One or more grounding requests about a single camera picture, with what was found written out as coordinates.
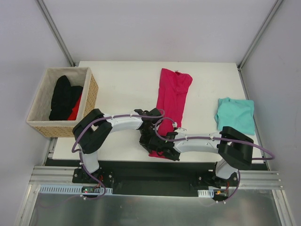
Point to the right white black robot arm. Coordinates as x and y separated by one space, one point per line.
234 147

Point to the aluminium frame rail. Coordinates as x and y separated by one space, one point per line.
252 179

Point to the left white cable duct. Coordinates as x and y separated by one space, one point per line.
61 189

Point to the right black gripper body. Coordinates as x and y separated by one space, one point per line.
152 143

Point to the wicker basket with liner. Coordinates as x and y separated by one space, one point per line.
38 116

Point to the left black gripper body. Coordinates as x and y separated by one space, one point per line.
146 138

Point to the red garment in basket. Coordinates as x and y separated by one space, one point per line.
75 109

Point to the black garment in basket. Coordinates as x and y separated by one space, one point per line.
63 99

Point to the teal folded t shirt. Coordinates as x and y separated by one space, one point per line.
236 113

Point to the white cable duct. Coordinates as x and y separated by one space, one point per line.
209 193
61 189

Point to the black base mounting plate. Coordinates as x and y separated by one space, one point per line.
155 178

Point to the left aluminium corner post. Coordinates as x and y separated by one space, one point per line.
56 34

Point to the right white cable duct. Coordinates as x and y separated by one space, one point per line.
209 193

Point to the aluminium corner post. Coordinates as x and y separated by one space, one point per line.
56 34
255 41

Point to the pink t shirt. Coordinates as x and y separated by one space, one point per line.
172 93

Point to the right aluminium corner post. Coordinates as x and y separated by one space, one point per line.
255 41

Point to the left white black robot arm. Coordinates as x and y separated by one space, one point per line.
91 132

